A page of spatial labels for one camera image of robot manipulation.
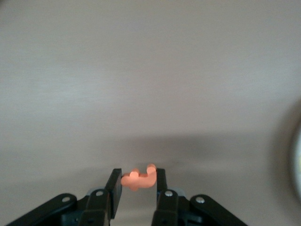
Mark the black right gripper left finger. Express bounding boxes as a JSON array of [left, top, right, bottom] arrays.
[[4, 168, 123, 226]]

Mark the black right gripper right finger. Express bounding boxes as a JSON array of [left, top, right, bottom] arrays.
[[150, 168, 247, 226]]

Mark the orange letter r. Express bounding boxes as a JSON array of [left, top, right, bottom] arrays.
[[120, 163, 158, 191]]

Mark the beige round plate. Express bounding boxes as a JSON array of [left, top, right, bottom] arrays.
[[290, 122, 301, 189]]

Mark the brown table cover sheet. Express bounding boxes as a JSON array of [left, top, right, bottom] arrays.
[[0, 0, 301, 226]]

